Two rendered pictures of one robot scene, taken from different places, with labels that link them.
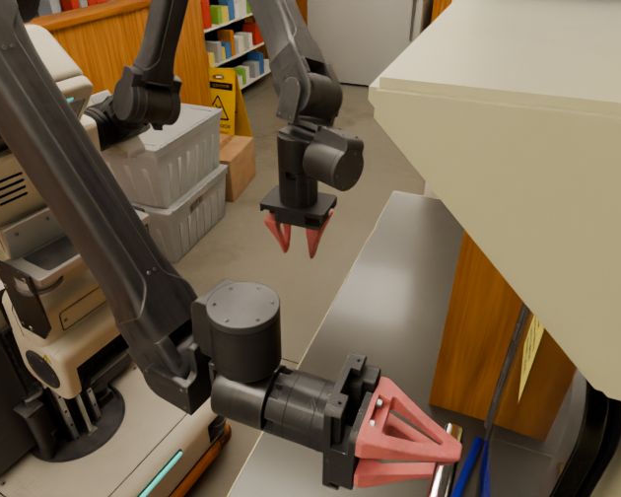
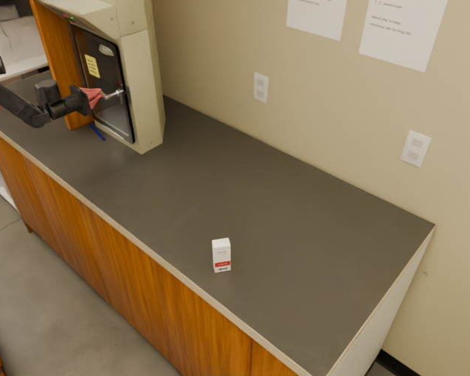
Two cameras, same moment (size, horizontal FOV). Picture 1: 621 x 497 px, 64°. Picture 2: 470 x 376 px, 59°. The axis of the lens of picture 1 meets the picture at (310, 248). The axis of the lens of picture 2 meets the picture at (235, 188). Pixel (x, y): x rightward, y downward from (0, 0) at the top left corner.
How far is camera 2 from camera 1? 1.29 m
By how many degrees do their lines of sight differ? 55
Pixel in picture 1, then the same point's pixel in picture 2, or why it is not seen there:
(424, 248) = not seen: hidden behind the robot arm
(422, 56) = (80, 11)
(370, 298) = (16, 127)
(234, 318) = (51, 84)
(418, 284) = not seen: hidden behind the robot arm
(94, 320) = not seen: outside the picture
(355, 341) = (31, 136)
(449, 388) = (73, 118)
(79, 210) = not seen: outside the picture
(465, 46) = (80, 9)
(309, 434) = (77, 103)
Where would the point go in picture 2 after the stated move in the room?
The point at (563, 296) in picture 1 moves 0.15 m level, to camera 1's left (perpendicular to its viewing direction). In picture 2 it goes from (106, 29) to (77, 45)
